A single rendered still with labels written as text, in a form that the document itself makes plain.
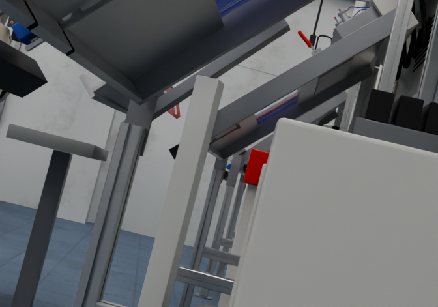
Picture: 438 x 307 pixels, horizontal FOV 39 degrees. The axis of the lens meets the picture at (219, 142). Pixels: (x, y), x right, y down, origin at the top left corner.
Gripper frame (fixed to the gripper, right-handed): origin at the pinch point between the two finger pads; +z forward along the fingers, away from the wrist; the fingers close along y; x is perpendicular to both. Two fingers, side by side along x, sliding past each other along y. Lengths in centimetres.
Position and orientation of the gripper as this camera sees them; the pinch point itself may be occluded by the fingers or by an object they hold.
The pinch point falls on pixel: (175, 113)
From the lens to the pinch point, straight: 198.3
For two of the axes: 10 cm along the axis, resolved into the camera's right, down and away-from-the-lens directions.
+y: 1.1, 1.0, 9.9
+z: 4.8, 8.7, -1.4
